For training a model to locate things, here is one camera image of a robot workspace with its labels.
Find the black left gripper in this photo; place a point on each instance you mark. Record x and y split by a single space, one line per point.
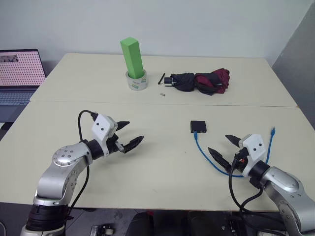
112 145

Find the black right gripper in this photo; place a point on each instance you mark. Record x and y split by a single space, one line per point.
240 162

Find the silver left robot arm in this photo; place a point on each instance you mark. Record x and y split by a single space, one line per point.
61 169

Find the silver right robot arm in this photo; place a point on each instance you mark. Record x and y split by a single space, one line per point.
285 186

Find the small black box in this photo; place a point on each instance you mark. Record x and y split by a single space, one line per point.
198 126

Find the white tape roll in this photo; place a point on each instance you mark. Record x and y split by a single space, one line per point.
137 83

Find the folded black and maroon umbrella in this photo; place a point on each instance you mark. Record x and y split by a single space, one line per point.
197 82

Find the tall green block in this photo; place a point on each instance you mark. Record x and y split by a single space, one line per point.
131 56

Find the black device under table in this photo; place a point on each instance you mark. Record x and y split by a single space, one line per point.
102 230

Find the open laptop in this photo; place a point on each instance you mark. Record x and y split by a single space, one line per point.
17 71

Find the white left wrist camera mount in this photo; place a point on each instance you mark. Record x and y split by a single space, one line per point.
101 127

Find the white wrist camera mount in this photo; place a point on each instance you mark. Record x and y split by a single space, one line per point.
101 127
256 150

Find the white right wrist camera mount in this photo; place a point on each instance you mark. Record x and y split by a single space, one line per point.
256 150

